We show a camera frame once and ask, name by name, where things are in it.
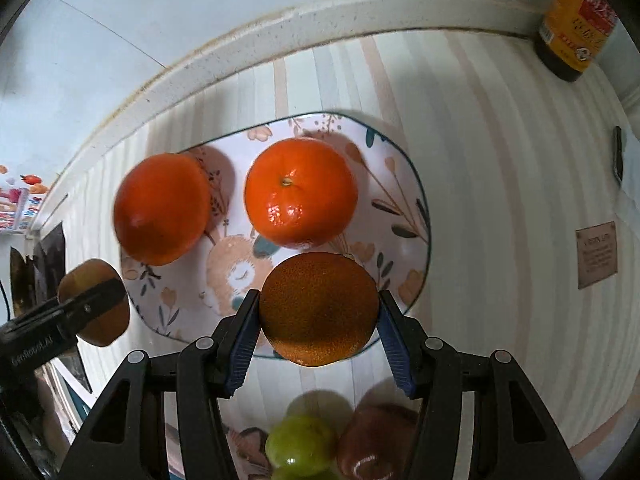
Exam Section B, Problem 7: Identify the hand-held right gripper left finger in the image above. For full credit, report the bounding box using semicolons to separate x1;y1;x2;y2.
70;289;261;480

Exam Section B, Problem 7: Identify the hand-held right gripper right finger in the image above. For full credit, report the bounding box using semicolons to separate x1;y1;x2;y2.
377;289;583;480

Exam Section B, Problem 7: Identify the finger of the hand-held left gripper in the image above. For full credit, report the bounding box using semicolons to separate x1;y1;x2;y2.
56;278;127;337

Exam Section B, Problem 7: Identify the brown kiwi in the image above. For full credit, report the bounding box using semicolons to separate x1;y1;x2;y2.
57;258;132;348

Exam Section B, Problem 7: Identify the dull rough-skinned orange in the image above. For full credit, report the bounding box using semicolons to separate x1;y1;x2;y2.
259;252;381;367

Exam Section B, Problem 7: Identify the floral ceramic plate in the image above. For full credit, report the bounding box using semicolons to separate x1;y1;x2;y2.
120;110;432;361

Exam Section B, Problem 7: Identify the dark glossy bag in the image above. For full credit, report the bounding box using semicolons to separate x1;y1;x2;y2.
10;222;67;311

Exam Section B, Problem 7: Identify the red apple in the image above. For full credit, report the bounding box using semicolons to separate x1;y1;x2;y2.
335;404;426;480

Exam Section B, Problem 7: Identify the patterned plate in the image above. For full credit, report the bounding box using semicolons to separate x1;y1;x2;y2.
220;424;273;480

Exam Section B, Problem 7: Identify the green apple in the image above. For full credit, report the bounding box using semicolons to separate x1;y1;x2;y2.
264;414;337;476

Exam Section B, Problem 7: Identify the smooth orange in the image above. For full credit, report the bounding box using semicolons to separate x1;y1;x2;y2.
113;153;212;267

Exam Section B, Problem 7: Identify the colourful sticker sheet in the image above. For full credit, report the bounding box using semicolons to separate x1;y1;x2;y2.
0;162;49;234

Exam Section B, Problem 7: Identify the green plum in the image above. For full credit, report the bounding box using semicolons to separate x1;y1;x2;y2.
270;465;342;480

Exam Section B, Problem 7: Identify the glossy orange with stem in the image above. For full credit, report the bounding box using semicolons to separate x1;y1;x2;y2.
244;137;359;249

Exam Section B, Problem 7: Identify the striped tablecloth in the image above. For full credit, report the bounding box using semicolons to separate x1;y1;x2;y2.
37;29;637;480

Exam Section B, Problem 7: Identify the brown label card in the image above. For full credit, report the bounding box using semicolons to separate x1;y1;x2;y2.
575;221;619;290

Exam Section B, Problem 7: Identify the black phone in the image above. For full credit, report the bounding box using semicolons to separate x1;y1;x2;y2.
612;126;626;185

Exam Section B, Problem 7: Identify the dark sauce bottle yellow label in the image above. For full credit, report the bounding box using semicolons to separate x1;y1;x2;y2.
532;0;621;83

